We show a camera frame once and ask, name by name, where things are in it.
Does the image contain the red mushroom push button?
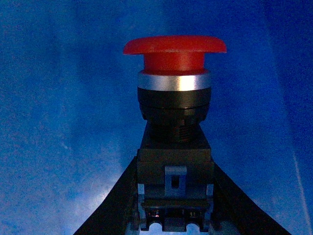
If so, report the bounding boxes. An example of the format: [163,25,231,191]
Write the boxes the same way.
[123,35,226,233]

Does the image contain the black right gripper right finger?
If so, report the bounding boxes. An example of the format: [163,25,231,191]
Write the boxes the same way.
[211,164,290,235]

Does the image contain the blue right plastic bin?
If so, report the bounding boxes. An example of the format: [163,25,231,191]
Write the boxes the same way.
[0,0,313,235]

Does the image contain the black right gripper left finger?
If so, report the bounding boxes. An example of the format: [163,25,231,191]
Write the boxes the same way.
[75,156,140,235]

